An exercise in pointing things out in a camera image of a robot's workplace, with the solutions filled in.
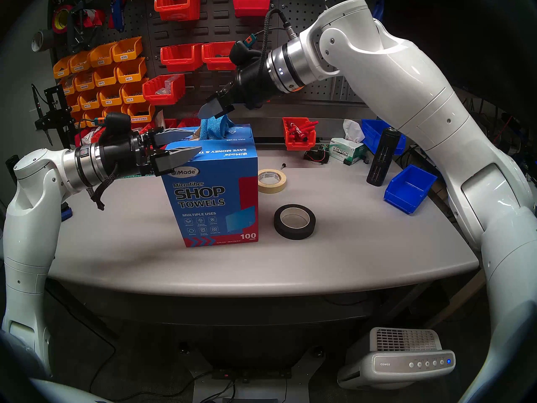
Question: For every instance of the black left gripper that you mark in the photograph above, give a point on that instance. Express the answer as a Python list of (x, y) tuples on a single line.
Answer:
[(121, 154)]

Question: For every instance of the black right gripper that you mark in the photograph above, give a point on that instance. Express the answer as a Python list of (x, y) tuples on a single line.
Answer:
[(251, 85)]

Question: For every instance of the blue microfiber shop towel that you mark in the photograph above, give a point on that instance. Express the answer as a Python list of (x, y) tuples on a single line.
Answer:
[(214, 129)]

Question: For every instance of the blue shop towels box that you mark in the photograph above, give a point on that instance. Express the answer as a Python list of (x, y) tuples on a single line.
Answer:
[(209, 196)]

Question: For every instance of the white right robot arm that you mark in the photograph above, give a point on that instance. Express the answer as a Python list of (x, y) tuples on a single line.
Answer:
[(398, 83)]

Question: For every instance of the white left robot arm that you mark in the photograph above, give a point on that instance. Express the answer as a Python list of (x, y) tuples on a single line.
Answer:
[(29, 221)]

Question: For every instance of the red plastic parts bin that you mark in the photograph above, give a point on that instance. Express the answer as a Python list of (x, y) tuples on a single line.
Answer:
[(84, 141), (98, 133), (188, 123), (170, 124)]

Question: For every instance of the green cutting mat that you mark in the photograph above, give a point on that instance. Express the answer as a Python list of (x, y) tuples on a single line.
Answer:
[(142, 177)]

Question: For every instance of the red plastic storage bin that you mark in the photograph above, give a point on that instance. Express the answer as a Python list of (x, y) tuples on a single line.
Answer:
[(176, 12), (161, 98), (180, 65), (251, 9), (214, 63)]

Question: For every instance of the orange small parts bin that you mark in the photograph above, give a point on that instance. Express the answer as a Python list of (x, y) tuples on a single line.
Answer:
[(110, 99), (115, 109), (140, 114), (84, 84), (126, 53), (132, 96), (93, 117), (105, 79), (80, 65), (62, 70), (130, 74), (69, 87), (89, 102), (101, 58), (73, 105), (79, 121)]

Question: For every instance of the black pegboard panel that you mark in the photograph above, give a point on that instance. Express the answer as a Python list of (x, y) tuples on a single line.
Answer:
[(218, 26)]

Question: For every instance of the red bin with red markers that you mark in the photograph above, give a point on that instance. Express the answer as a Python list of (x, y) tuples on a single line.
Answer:
[(295, 144)]

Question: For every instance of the beige masking tape roll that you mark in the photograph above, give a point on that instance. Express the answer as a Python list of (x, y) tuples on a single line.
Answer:
[(272, 189)]

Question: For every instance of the black metal stand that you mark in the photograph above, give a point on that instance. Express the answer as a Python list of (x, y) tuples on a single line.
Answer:
[(54, 112)]

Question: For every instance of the blue black bar clamp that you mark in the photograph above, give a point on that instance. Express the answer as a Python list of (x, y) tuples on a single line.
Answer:
[(66, 213)]

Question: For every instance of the black tape roll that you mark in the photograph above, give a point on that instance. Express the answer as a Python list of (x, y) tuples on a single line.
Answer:
[(280, 228)]

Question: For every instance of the blue hanging clamp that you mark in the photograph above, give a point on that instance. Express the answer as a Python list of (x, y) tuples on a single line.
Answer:
[(117, 16)]

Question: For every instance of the Kimtech tissue box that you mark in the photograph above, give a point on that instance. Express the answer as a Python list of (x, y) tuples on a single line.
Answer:
[(346, 152)]

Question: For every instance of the blue plastic storage bin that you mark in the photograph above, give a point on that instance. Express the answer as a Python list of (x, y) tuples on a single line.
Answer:
[(371, 133)]

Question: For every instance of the black cylinder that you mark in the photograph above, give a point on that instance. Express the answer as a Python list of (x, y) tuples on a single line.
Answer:
[(10, 167)]

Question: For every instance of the red yellow tape roll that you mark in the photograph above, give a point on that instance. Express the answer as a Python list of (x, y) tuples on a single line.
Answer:
[(56, 22)]

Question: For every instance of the black cylindrical bottle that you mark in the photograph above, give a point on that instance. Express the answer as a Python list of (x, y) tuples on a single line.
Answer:
[(379, 163)]

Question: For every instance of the bright blue plastic bin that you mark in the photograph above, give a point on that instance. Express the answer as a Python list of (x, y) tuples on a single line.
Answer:
[(402, 200)]

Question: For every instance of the white air purifier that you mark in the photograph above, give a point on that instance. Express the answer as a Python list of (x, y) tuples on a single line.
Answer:
[(398, 362)]

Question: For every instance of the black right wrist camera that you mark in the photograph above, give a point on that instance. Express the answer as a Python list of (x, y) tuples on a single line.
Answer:
[(241, 53)]

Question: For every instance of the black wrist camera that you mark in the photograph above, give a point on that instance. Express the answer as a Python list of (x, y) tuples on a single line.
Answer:
[(241, 53), (117, 123)]

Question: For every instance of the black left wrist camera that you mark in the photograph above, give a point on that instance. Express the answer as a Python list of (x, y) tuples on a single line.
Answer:
[(117, 123)]

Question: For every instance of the grey duct tape roll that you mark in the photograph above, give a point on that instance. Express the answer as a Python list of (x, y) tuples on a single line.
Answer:
[(45, 39)]

